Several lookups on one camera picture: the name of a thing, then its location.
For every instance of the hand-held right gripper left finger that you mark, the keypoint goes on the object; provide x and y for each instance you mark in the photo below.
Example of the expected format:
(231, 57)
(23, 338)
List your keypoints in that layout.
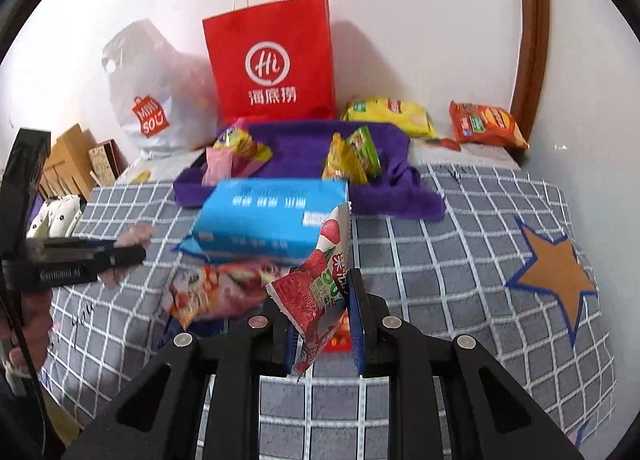
(280, 340)

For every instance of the person's left hand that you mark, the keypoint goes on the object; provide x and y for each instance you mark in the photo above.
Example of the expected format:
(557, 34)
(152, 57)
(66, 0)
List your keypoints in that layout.
(35, 325)

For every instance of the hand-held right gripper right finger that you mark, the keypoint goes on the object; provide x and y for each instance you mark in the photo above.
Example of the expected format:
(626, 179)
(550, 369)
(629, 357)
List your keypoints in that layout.
(356, 330)

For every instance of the yellow chip bag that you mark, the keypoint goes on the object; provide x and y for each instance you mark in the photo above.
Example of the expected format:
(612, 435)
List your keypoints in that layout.
(390, 115)

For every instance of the red paper bag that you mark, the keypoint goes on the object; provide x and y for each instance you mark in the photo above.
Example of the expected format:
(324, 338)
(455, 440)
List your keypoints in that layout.
(270, 65)

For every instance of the yellow purple-label snack packet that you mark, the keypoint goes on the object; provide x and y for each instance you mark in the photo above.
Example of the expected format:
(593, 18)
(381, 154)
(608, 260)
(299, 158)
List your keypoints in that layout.
(235, 140)

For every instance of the green snack packet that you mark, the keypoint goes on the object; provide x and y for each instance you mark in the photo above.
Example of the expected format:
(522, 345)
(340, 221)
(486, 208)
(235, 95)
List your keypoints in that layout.
(365, 148)

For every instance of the red strawberry snack packet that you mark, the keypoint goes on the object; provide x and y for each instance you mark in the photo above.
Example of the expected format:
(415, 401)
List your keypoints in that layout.
(315, 300)

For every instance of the panda print snack packet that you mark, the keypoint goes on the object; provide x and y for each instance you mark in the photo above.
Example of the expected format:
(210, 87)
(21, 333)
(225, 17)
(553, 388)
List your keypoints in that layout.
(215, 290)

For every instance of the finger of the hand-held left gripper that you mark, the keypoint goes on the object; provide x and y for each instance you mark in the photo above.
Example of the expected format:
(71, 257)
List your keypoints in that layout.
(120, 257)
(75, 246)

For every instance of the blue tissue pack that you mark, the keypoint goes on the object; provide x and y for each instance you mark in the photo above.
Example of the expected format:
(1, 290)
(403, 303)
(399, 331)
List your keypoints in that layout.
(250, 220)

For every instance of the purple cloth-lined tray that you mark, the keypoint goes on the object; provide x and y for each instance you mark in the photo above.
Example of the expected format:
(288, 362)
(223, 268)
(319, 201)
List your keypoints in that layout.
(300, 150)

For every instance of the orange chip bag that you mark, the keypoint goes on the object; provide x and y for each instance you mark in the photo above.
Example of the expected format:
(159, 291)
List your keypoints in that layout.
(485, 123)

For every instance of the brown patterned box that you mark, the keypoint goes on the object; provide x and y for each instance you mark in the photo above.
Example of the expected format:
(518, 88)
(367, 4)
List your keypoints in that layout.
(105, 160)

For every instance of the small pink candy packet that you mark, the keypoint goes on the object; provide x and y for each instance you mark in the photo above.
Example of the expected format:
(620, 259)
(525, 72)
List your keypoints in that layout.
(217, 165)

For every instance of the yellow triangular snack packet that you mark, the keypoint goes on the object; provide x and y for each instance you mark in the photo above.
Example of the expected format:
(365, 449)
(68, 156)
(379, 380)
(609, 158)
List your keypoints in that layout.
(337, 160)

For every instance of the brown wooden door frame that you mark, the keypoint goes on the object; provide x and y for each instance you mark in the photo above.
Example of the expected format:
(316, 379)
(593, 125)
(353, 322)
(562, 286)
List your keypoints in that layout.
(532, 40)

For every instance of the small blue snack packet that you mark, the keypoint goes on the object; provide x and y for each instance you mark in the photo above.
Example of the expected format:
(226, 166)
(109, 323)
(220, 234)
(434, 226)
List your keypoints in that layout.
(172, 330)

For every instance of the grey checked blanket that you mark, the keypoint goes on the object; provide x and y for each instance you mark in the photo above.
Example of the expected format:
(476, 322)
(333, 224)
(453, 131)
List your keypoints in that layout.
(475, 265)

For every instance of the white plastic shopping bag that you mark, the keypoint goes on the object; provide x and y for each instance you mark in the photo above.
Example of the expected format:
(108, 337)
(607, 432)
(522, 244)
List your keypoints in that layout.
(150, 90)

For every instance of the white spotted garment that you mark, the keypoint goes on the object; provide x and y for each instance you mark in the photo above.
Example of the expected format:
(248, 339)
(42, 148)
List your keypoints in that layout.
(55, 212)

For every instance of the small red snack packet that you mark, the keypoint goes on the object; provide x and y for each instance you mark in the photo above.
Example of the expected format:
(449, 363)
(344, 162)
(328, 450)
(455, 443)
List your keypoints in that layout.
(337, 340)

